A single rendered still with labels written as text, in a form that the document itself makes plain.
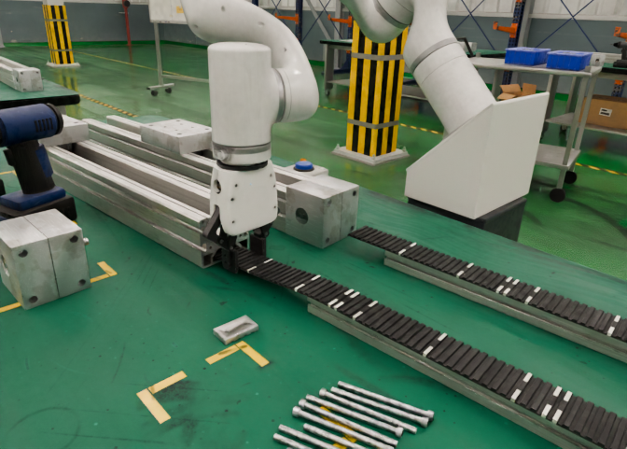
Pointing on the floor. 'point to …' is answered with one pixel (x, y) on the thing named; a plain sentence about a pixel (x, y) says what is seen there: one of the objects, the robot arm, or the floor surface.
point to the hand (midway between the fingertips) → (244, 254)
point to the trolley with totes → (536, 59)
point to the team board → (161, 8)
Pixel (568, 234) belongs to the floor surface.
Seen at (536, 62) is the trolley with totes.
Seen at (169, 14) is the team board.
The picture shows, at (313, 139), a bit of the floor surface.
